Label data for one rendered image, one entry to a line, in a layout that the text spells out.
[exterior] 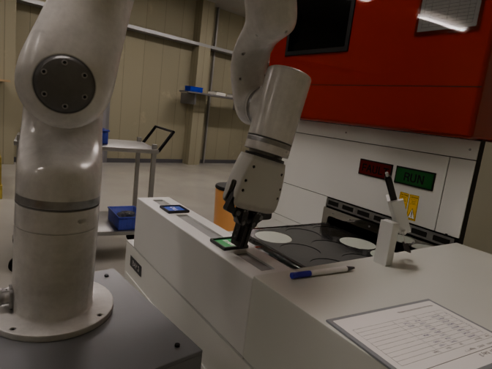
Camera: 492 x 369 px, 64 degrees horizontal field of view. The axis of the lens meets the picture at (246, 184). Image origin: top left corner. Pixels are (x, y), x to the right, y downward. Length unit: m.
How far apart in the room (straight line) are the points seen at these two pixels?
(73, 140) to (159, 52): 7.81
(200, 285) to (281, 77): 0.42
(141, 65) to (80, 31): 7.69
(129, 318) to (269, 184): 0.33
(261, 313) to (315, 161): 0.85
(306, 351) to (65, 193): 0.40
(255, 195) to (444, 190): 0.58
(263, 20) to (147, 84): 7.65
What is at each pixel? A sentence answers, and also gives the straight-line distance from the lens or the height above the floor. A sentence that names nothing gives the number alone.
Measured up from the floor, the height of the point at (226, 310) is 0.87.
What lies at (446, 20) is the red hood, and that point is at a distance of 1.14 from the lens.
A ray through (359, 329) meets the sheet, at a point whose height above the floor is 0.97.
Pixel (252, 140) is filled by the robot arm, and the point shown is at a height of 1.17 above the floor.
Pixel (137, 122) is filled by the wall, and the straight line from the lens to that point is 8.24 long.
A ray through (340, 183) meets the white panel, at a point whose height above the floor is 1.03.
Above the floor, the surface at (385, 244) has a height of 1.01.
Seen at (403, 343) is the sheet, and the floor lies 0.97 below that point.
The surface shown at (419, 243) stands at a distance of 1.17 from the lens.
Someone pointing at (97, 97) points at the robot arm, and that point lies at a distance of 0.56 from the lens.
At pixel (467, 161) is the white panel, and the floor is 1.17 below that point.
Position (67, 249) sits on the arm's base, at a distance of 0.65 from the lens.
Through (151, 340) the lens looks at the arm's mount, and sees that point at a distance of 0.67.
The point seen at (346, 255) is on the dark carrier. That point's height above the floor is 0.90.
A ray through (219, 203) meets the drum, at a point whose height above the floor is 0.45.
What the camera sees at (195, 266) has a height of 0.90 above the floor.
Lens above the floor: 1.22
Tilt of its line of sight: 10 degrees down
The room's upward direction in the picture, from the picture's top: 7 degrees clockwise
